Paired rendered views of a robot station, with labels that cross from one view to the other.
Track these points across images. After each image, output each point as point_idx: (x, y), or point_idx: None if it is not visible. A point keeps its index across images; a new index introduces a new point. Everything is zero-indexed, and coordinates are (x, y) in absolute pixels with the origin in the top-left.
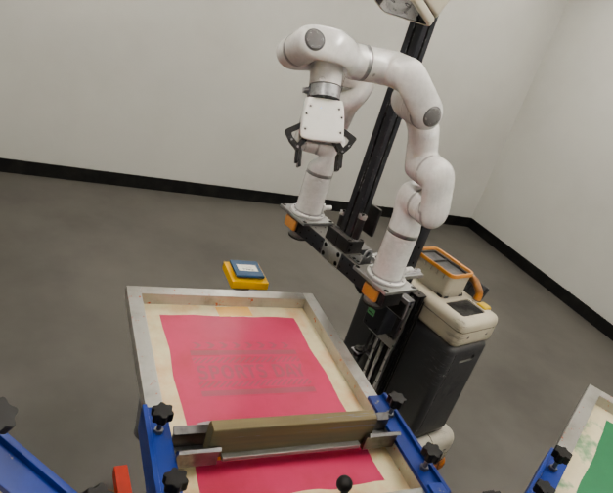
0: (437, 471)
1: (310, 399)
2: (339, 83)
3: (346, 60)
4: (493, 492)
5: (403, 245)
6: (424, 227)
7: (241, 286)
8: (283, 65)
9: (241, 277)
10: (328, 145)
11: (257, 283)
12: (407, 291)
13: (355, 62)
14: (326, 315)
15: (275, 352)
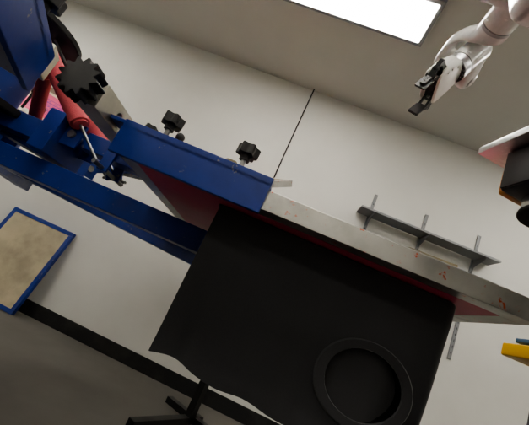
0: (150, 128)
1: None
2: (456, 51)
3: (452, 38)
4: (102, 72)
5: None
6: (524, 16)
7: (512, 350)
8: (457, 86)
9: (521, 342)
10: (436, 84)
11: None
12: None
13: (465, 31)
14: (468, 272)
15: None
